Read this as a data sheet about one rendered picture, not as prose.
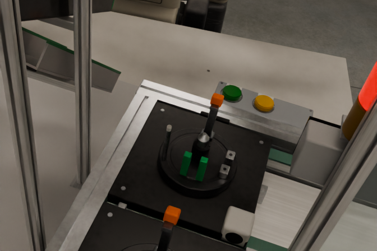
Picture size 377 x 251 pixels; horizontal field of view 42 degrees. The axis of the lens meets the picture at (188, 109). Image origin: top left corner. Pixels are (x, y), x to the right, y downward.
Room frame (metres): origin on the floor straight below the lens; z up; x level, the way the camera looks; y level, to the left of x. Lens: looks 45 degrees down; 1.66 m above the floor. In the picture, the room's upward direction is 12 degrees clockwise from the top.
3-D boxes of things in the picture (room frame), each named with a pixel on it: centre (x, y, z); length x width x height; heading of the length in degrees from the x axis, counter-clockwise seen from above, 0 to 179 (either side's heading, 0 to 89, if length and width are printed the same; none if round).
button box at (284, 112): (0.76, -0.15, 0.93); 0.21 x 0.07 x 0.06; 81
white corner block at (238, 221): (0.45, -0.12, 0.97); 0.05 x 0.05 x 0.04; 81
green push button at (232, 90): (0.78, -0.08, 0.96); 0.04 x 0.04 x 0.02
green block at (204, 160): (0.52, -0.04, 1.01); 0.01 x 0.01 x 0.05; 81
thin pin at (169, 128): (0.54, 0.02, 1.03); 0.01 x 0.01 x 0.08
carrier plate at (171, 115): (0.57, -0.03, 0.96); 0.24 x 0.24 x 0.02; 81
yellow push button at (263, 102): (0.76, -0.15, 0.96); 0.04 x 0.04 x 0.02
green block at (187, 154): (0.52, -0.01, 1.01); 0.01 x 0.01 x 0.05; 81
